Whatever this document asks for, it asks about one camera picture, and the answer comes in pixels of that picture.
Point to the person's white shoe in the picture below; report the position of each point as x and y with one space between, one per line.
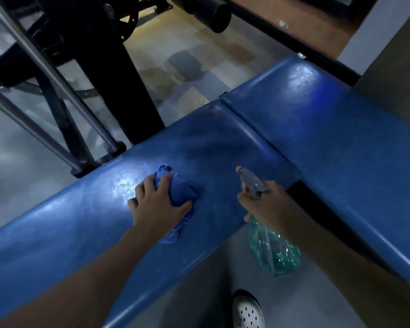
247 310

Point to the chrome guide rod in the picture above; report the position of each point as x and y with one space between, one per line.
30 128
54 75

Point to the black machine upright column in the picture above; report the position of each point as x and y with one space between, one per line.
116 81

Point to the clear spray bottle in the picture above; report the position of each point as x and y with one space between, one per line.
273 252

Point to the person's left hand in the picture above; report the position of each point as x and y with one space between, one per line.
157 211

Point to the black workout bench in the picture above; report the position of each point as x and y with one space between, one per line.
123 20

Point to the person's left forearm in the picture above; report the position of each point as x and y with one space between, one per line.
82 286

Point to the black roller pad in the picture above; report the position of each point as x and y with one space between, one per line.
212 13

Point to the person's right forearm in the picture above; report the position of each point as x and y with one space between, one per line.
362 280

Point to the person's right hand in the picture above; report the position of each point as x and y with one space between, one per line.
276 208

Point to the blue bench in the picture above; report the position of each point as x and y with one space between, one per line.
328 133

